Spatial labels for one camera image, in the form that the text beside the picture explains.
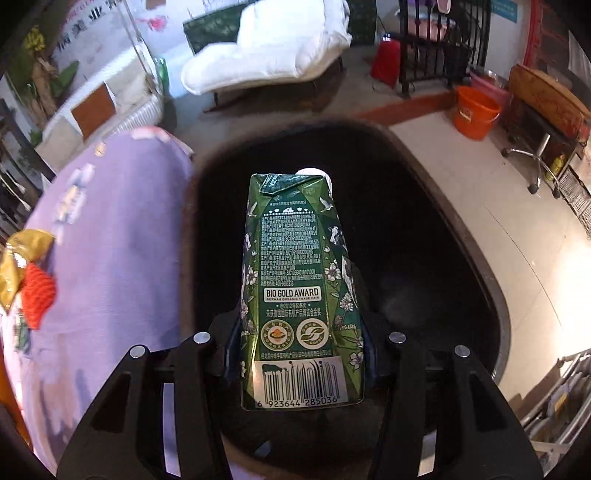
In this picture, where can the red bag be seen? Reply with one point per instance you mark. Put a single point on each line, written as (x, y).
(385, 62)

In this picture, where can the white wicker basket shelf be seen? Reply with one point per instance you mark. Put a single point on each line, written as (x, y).
(577, 198)

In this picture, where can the orange seat cushion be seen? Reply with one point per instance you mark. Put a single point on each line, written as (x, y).
(93, 110)

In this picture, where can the black metal shelf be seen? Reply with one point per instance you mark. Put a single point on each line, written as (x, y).
(18, 152)

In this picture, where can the wall poster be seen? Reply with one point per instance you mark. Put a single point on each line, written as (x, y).
(101, 32)

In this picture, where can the green bottle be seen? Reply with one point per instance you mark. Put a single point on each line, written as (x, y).
(161, 76)

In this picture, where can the black metal rack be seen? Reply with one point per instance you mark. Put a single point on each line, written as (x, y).
(429, 60)

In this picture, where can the yellow bottle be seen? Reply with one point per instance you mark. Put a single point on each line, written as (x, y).
(555, 167)

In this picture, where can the purple floral tablecloth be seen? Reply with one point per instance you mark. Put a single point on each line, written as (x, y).
(115, 221)

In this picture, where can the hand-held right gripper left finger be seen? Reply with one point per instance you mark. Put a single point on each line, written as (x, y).
(232, 364)

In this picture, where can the pink plastic bucket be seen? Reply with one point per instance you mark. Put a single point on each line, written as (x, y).
(496, 94)

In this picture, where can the green milk carton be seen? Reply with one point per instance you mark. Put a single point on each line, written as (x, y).
(295, 258)

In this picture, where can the metal basin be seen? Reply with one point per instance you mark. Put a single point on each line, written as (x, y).
(494, 76)

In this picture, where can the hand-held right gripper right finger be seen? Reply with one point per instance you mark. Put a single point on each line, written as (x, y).
(370, 364)

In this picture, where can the dark brown trash bin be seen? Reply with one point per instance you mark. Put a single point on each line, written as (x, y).
(415, 230)

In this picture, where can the red foam fruit net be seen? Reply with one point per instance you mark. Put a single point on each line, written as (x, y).
(40, 295)

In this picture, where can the white cushioned rocking chair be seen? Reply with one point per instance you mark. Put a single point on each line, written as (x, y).
(277, 46)

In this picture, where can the pink basin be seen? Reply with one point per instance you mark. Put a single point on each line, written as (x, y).
(431, 27)

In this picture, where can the artificial plant decoration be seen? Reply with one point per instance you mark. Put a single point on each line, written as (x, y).
(44, 74)

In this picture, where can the orange plastic bucket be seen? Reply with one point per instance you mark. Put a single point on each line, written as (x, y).
(475, 115)

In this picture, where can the white wicker bench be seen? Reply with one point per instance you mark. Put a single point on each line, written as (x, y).
(124, 115)

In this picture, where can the green patterned counter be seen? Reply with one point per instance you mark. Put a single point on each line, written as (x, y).
(207, 27)

